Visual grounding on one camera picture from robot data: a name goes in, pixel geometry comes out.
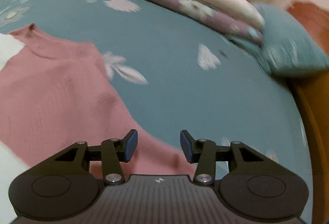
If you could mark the teal pillow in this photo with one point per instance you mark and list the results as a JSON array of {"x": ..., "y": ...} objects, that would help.
[{"x": 287, "y": 49}]

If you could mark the pink and white knit sweater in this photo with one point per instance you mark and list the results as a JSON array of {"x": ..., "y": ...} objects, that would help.
[{"x": 56, "y": 92}]

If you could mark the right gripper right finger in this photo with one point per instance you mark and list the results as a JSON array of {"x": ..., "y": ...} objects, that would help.
[{"x": 249, "y": 183}]

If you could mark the teal floral bed sheet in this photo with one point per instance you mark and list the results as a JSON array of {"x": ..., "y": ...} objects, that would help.
[{"x": 173, "y": 73}]

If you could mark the wooden headboard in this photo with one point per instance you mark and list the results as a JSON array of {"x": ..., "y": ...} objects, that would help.
[{"x": 312, "y": 96}]

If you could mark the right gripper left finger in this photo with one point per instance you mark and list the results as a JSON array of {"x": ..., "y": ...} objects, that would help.
[{"x": 71, "y": 180}]

